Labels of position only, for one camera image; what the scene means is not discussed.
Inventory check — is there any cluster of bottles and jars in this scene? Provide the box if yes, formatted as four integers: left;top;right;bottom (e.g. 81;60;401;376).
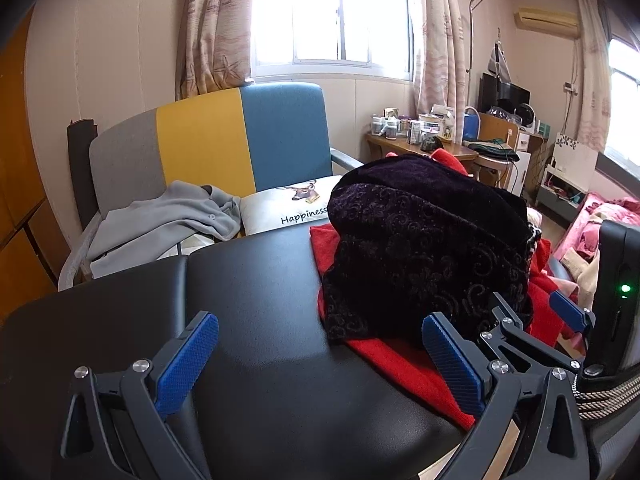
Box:
370;105;458;143

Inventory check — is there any metal stand pole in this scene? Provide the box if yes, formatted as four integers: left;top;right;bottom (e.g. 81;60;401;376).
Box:
467;0;498;111

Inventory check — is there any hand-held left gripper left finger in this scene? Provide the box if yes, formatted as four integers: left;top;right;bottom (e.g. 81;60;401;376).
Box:
52;310;221;480

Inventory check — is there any wooden wardrobe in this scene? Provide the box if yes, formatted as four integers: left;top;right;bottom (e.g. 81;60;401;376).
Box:
0;7;71;326

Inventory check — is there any small side window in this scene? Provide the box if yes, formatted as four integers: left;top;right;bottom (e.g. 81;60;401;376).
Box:
605;37;640;161

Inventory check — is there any grey garment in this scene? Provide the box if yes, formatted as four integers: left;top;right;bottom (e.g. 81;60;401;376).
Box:
85;182;243;278

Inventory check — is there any grey yellow blue armchair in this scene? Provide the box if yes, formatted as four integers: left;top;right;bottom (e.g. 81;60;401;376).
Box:
60;82;366;291

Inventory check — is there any striped woven strap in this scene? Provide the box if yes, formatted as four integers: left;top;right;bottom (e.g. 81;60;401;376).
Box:
572;377;640;421

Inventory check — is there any white printed pillow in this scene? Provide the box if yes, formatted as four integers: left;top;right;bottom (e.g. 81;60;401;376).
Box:
240;176;346;236

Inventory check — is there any dark purple velvet garment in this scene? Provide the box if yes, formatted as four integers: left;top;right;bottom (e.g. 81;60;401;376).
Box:
320;155;536;346

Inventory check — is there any large bright window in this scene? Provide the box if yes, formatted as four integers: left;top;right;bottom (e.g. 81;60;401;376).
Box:
250;0;416;81

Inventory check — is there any white side cabinet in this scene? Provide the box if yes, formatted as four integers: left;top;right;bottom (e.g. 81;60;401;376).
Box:
537;132;601;223

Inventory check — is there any red cloth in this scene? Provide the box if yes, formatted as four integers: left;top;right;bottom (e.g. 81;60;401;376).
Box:
310;147;581;431

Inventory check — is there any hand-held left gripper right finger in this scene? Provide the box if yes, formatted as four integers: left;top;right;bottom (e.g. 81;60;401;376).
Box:
421;312;601;480

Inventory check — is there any black monitor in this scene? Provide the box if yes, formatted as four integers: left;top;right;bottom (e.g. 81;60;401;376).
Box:
479;72;532;116

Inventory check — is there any pink patterned curtain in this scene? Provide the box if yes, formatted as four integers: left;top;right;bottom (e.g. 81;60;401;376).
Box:
572;0;613;153
175;0;258;101
412;0;471;121

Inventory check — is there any white wooden chair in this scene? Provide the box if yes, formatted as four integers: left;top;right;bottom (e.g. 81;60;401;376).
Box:
467;137;531;193

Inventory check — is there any blue container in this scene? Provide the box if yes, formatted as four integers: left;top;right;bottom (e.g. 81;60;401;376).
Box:
462;107;483;142

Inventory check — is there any black rolled mat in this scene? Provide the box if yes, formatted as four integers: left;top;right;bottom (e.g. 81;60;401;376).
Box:
67;119;103;231

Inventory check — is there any wall air conditioner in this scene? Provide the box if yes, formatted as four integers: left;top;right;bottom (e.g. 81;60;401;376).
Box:
516;7;581;38

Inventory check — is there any wooden desk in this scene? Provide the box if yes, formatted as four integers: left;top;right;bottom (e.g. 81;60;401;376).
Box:
365;130;478;181

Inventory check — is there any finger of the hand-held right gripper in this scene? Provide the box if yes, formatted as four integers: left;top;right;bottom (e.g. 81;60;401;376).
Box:
549;290;597;336
479;292;581;376

